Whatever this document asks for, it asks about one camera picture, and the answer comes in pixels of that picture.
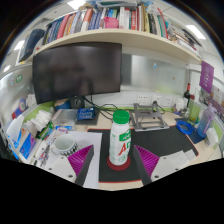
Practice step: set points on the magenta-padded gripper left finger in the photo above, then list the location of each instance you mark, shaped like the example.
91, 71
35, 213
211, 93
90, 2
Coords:
61, 166

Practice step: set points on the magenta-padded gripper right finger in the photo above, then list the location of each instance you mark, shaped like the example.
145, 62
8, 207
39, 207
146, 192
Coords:
165, 166

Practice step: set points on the white green-capped drink bottle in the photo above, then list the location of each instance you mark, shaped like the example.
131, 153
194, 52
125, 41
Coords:
119, 140

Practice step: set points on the purple translucent water bottle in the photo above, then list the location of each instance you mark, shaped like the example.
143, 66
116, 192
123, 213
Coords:
205, 123

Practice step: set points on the black-and-white patterned mug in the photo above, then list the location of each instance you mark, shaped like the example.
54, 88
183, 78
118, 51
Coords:
65, 145

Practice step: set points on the black desk mat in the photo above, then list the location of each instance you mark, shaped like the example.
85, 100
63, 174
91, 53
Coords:
160, 140

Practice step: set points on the white paper sheet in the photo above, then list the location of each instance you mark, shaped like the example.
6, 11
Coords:
93, 143

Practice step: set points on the blue tissue box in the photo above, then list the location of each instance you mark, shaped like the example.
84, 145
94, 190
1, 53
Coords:
26, 145

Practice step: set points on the dark blue pad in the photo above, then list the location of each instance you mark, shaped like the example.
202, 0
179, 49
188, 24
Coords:
196, 136

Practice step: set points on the grey metal laptop stand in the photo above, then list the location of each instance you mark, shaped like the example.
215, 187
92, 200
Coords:
150, 125

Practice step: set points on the flat round red coaster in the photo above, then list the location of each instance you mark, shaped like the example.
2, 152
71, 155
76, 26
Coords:
115, 167

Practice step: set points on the clear plastic container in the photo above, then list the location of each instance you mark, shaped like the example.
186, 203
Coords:
65, 116

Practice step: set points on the stack of white napkins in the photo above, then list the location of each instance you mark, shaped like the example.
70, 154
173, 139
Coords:
41, 119

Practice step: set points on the blue electronics box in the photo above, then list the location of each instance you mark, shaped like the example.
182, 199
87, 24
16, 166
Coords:
86, 114

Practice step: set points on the white jar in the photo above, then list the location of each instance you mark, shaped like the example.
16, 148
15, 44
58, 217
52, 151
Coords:
180, 104

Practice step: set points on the dark wine bottle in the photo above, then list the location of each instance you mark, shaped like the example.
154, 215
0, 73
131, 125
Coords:
187, 96

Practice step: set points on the black computer monitor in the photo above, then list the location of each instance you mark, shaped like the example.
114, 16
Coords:
76, 71

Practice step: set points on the shelf unit with books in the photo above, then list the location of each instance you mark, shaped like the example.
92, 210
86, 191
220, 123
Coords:
116, 35

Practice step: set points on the white wall socket panel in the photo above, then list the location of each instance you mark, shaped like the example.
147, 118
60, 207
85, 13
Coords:
155, 100

